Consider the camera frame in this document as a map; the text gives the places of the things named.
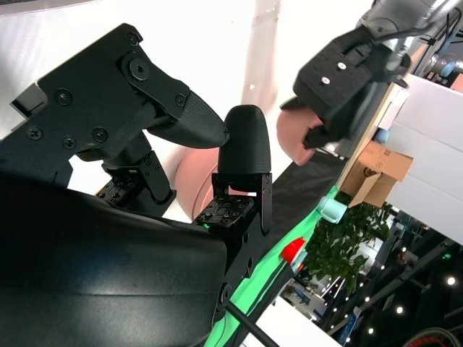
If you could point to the black cloth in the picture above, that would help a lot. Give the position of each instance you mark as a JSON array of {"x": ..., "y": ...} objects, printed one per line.
[{"x": 300, "y": 195}]

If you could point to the red cup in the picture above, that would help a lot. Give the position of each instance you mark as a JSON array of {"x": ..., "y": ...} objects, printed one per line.
[{"x": 292, "y": 250}]

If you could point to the white cabinet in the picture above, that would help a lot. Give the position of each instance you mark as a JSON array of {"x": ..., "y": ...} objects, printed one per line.
[{"x": 427, "y": 152}]

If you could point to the silver blue-capped robot arm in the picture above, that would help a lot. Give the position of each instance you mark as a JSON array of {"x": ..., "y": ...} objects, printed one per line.
[{"x": 445, "y": 65}]

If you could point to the mint green mug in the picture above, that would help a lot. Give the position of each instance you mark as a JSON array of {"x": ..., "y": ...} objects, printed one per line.
[{"x": 332, "y": 209}]

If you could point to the blue ball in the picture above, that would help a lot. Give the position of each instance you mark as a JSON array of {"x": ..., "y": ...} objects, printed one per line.
[{"x": 382, "y": 135}]

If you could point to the black pole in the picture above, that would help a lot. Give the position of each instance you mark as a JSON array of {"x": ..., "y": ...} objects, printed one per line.
[{"x": 253, "y": 327}]

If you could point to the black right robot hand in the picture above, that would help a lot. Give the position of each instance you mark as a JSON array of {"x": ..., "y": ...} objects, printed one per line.
[{"x": 108, "y": 271}]

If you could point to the brown cardboard box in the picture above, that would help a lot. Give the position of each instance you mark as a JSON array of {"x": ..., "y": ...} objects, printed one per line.
[{"x": 380, "y": 166}]

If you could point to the pink plastic bowl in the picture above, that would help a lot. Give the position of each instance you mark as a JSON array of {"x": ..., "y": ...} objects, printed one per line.
[
  {"x": 191, "y": 173},
  {"x": 293, "y": 133}
]

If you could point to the small white box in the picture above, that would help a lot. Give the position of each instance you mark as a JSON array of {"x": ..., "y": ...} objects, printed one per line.
[{"x": 392, "y": 108}]

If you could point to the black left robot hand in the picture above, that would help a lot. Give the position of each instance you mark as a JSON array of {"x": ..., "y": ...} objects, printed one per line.
[{"x": 332, "y": 90}]

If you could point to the green cloth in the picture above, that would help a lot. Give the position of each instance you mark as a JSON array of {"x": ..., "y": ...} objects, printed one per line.
[{"x": 264, "y": 267}]

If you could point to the red rimmed wheel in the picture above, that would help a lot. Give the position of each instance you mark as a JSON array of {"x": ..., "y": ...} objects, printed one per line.
[{"x": 434, "y": 338}]

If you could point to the green leafy plant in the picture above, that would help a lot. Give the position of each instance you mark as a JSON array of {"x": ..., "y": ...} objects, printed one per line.
[{"x": 343, "y": 249}]

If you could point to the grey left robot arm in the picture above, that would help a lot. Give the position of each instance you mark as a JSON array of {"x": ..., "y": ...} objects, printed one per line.
[{"x": 390, "y": 18}]

